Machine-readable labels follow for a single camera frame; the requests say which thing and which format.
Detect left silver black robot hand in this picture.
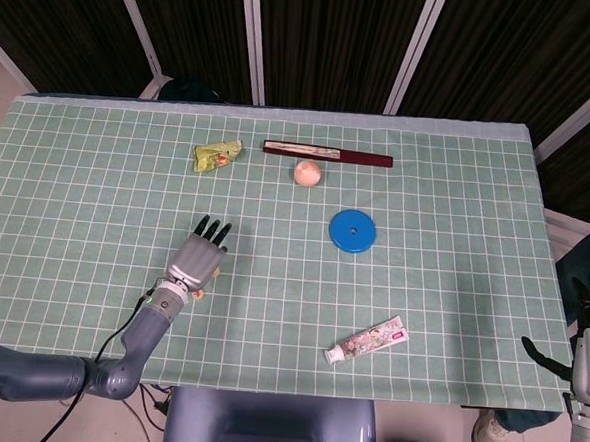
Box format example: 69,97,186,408
164,211,233,294

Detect floral hand cream tube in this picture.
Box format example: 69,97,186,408
323,310,413,372

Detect person in dark clothes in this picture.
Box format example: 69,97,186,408
471,175,590,442

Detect green snack packet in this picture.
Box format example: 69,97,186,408
191,137,246,178

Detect peach coloured ball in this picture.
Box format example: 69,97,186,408
291,158,325,190

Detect blue disc with hole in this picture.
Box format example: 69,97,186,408
326,207,380,257

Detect white metal rack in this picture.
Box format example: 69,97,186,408
540,208,590,260

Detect blue-grey robot torso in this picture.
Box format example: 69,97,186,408
160,385,381,442

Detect black object behind table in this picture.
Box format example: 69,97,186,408
156,74,228,106

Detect green checked tablecloth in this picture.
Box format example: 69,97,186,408
0,91,585,414

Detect dark red folded fan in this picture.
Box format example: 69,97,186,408
261,138,396,171

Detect tangled floor cables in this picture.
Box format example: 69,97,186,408
131,381,175,431

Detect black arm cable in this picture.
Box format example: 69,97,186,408
48,291,151,442

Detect white partition frame post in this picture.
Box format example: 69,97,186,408
101,0,170,102
0,30,41,95
531,59,590,169
233,0,273,106
383,0,451,119

